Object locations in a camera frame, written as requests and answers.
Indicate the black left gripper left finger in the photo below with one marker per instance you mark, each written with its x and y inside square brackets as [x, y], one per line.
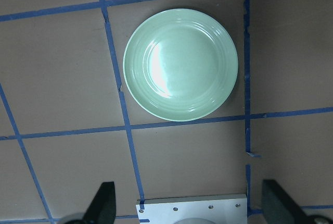
[102, 209]

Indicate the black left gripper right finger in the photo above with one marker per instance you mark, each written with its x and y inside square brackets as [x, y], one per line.
[279, 207]

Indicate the green plate robot left side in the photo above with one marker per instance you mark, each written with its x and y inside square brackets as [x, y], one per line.
[180, 65]

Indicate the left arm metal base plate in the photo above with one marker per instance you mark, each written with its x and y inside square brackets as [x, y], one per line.
[230, 208]

